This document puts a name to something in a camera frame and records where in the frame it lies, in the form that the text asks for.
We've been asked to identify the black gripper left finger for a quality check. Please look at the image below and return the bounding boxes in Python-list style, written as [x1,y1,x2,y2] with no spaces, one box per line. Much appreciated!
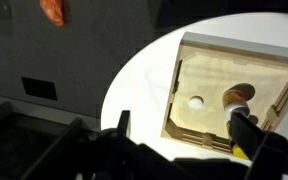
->
[117,110,130,137]

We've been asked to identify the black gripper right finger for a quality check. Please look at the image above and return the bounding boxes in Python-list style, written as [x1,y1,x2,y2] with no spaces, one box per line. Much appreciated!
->
[230,113,265,159]

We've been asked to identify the white bottle lid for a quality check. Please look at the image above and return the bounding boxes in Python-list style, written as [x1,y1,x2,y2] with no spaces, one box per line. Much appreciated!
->
[188,96,204,110]

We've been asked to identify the orange-label open pill bottle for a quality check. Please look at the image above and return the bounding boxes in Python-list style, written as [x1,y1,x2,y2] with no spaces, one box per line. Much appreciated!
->
[222,83,255,120]

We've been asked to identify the wooden crate tray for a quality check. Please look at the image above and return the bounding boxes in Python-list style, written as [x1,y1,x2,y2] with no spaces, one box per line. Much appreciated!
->
[161,32,288,155]

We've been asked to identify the black floor outlet plate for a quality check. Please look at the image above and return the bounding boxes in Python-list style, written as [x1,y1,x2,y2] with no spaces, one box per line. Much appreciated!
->
[21,77,57,100]

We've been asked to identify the orange plastic bag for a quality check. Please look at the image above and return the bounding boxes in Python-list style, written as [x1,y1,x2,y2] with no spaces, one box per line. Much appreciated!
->
[39,0,64,26]

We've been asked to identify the round white pedestal table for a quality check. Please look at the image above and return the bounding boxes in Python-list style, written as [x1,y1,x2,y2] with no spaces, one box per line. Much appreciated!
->
[101,13,288,160]

